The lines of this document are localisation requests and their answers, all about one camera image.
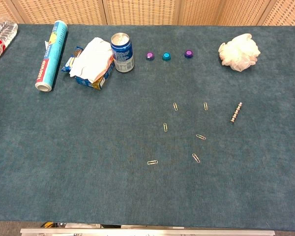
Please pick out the paperclip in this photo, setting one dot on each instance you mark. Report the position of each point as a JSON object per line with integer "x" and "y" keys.
{"x": 152, "y": 162}
{"x": 175, "y": 106}
{"x": 205, "y": 106}
{"x": 165, "y": 127}
{"x": 196, "y": 158}
{"x": 200, "y": 137}

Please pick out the blue and yellow carton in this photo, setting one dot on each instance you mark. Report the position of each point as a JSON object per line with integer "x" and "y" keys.
{"x": 102, "y": 81}

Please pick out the purple bottle cap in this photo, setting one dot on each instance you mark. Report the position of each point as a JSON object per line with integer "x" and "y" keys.
{"x": 188, "y": 54}
{"x": 149, "y": 55}

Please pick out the teal bottle cap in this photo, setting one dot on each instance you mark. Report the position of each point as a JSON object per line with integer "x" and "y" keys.
{"x": 166, "y": 56}

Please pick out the blue soda can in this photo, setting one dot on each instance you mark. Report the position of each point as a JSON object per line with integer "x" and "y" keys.
{"x": 122, "y": 55}

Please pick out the teal felt table cover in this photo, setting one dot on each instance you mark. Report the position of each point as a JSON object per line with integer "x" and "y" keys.
{"x": 88, "y": 159}

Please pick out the white crumpled snack bag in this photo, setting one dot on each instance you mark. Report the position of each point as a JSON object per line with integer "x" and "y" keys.
{"x": 91, "y": 59}

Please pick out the blue Oreo cookie pack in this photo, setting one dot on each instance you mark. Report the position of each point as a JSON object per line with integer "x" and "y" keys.
{"x": 69, "y": 64}

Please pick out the woven rattan folding screen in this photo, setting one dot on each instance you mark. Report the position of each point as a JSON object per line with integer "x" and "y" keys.
{"x": 142, "y": 11}

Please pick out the white mesh bath loofah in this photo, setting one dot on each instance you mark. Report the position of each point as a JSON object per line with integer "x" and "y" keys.
{"x": 238, "y": 52}

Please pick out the blue food wrap roll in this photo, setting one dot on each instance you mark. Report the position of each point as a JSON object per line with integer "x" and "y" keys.
{"x": 51, "y": 59}

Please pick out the yellow plastic part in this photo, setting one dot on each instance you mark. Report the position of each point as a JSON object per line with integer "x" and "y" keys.
{"x": 48, "y": 224}

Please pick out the aluminium profile rail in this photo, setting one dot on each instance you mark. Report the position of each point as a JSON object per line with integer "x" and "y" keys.
{"x": 147, "y": 231}

